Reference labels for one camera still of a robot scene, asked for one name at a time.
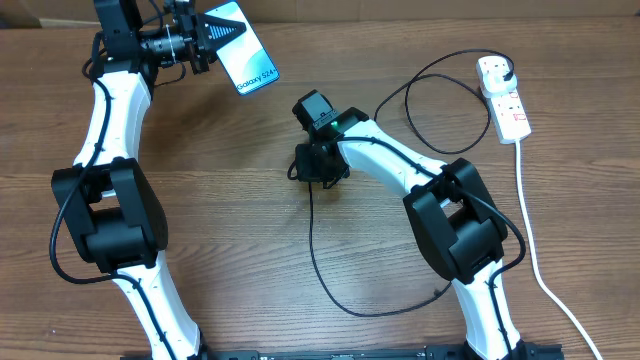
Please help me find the blue Galaxy smartphone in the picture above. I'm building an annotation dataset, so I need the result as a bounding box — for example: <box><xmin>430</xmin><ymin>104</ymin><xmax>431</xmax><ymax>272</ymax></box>
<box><xmin>206</xmin><ymin>1</ymin><xmax>280</xmax><ymax>95</ymax></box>

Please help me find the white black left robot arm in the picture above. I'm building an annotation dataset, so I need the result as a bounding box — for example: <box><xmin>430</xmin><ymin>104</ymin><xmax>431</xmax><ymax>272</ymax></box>
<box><xmin>49</xmin><ymin>1</ymin><xmax>250</xmax><ymax>359</ymax></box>

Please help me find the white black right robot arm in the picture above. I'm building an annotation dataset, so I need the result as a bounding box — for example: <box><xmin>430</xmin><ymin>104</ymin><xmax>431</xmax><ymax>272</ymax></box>
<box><xmin>289</xmin><ymin>90</ymin><xmax>523</xmax><ymax>359</ymax></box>

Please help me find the white USB charger plug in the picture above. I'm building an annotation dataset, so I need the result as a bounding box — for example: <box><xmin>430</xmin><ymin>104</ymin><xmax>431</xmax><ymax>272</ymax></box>
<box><xmin>476</xmin><ymin>55</ymin><xmax>518</xmax><ymax>98</ymax></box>

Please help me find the white power strip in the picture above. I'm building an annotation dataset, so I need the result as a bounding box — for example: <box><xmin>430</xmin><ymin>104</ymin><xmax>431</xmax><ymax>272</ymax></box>
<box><xmin>488</xmin><ymin>90</ymin><xmax>532</xmax><ymax>144</ymax></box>

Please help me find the white power strip cord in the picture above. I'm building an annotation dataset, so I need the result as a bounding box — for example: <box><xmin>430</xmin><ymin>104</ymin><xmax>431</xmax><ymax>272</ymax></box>
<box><xmin>513</xmin><ymin>139</ymin><xmax>605</xmax><ymax>360</ymax></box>

